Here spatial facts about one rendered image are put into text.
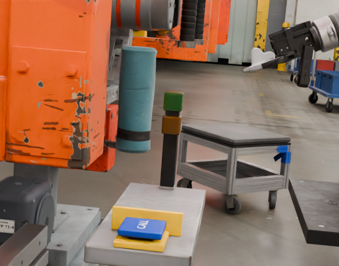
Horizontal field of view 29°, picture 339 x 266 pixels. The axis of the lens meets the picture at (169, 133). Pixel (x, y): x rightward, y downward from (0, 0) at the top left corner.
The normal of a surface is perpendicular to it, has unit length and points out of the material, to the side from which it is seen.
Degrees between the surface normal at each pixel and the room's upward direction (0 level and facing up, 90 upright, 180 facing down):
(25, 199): 68
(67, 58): 90
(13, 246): 0
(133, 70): 88
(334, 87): 90
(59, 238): 0
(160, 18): 124
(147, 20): 131
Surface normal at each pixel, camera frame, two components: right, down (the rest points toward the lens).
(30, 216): 0.87, 0.14
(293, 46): -0.03, 0.16
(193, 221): 0.07, -0.98
